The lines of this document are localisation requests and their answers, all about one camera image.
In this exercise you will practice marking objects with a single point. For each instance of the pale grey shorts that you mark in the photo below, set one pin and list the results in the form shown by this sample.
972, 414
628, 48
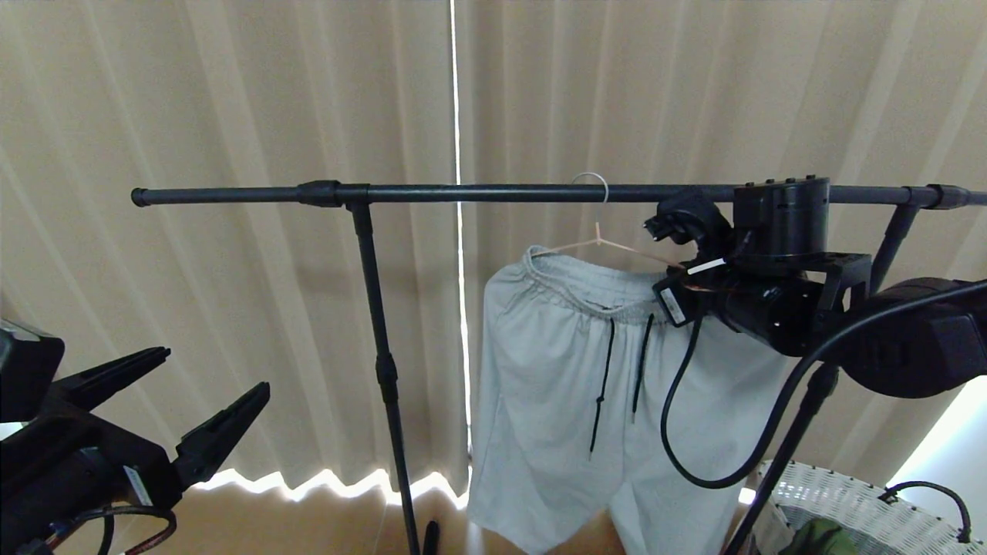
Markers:
555, 401

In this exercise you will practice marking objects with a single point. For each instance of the beige curtain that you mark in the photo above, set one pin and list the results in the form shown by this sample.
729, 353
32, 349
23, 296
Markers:
193, 92

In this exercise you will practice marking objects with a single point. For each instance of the pink clothes hanger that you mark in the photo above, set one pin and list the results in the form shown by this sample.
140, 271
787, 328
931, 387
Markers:
598, 231

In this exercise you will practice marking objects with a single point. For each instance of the black clothes rack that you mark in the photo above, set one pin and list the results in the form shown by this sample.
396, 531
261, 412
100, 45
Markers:
231, 194

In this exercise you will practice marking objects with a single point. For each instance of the green garment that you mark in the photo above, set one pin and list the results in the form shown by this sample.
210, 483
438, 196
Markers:
817, 539

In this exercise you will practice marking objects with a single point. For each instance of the white laundry basket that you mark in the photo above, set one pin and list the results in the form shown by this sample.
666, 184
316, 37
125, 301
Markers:
848, 501

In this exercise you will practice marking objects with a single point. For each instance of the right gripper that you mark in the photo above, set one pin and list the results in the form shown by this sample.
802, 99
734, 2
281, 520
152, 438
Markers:
705, 293

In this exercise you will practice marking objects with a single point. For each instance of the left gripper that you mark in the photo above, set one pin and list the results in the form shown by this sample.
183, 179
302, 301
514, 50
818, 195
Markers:
92, 462

